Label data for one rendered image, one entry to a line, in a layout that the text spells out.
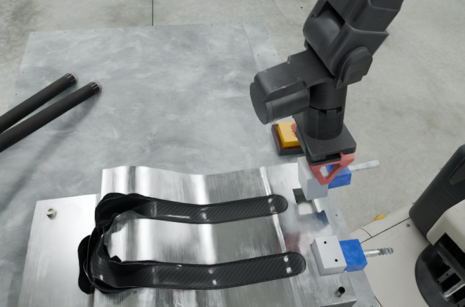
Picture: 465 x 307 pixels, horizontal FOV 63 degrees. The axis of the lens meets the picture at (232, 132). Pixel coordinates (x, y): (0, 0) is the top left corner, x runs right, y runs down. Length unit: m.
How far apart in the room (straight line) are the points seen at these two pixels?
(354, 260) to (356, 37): 0.36
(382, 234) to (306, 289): 0.85
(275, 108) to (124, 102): 0.58
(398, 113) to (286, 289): 1.79
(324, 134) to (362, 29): 0.17
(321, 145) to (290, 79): 0.13
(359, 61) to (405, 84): 2.09
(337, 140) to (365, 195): 1.33
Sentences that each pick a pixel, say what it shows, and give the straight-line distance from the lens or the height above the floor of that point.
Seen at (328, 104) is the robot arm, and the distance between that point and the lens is 0.51.
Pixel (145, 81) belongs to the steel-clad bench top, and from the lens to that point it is 1.03.
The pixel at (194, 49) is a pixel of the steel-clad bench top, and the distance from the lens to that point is 1.13.
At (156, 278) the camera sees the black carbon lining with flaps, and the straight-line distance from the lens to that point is 0.59.
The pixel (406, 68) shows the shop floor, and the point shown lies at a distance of 2.66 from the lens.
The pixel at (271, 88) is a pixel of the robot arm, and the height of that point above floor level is 1.17.
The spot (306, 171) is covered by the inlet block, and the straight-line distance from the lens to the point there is 0.62.
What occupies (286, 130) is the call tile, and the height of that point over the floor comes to 0.84.
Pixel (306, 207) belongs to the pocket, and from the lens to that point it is 0.73.
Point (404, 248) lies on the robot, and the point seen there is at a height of 0.28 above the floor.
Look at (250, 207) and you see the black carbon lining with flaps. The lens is 0.69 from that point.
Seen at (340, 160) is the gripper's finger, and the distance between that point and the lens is 0.57.
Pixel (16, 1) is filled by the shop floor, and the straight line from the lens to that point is 3.18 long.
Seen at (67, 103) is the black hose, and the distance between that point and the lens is 0.94.
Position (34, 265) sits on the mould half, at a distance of 0.71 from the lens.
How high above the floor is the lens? 1.47
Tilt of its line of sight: 49 degrees down
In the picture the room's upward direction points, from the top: 5 degrees clockwise
